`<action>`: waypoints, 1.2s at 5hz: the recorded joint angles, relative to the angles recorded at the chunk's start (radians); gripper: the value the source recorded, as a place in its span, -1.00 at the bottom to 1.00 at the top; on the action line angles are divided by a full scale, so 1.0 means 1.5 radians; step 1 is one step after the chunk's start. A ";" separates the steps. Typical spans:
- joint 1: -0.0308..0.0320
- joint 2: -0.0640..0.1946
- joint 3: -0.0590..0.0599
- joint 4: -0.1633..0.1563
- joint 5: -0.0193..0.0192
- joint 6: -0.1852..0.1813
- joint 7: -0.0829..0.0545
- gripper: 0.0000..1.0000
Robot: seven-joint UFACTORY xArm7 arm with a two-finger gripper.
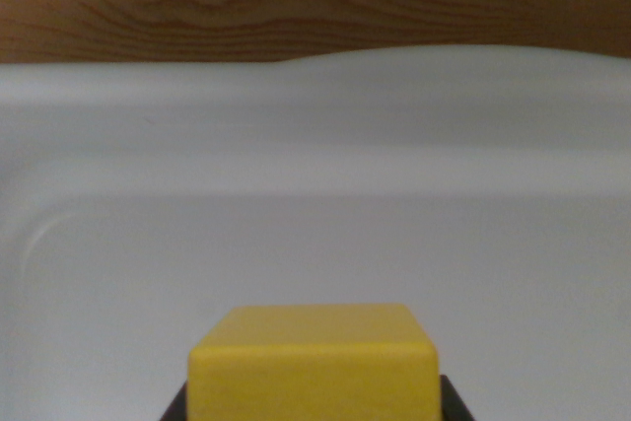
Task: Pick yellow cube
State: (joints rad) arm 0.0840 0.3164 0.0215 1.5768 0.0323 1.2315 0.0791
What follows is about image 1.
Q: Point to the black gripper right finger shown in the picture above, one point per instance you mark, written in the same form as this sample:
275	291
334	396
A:
453	403

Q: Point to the yellow cube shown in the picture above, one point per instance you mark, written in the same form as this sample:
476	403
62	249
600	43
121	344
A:
313	371

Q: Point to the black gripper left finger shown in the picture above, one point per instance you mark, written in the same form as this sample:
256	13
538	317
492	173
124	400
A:
176	408

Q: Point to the white plastic tray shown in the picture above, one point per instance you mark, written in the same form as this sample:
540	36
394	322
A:
345	194

